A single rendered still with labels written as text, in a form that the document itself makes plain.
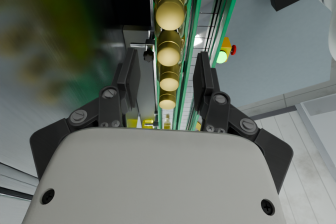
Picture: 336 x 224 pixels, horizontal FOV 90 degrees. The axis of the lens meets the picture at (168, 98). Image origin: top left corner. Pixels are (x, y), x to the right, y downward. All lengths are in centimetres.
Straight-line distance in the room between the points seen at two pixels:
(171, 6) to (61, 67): 14
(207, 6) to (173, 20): 31
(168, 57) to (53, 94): 15
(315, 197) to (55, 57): 274
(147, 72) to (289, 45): 76
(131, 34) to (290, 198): 258
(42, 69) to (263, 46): 98
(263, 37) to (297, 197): 214
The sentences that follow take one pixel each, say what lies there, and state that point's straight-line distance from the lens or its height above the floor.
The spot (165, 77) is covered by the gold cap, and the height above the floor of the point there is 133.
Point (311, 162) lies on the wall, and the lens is 284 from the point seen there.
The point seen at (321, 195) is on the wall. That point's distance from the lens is 277.
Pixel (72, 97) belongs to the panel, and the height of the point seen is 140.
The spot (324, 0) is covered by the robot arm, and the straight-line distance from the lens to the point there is 68.
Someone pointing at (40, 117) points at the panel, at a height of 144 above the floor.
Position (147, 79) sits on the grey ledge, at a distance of 69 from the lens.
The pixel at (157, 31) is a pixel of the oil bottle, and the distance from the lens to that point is 31.
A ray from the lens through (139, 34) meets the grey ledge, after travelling 57.
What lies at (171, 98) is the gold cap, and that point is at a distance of 32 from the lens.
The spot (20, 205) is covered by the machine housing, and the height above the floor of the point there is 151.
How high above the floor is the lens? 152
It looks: 38 degrees down
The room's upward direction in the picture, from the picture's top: 177 degrees counter-clockwise
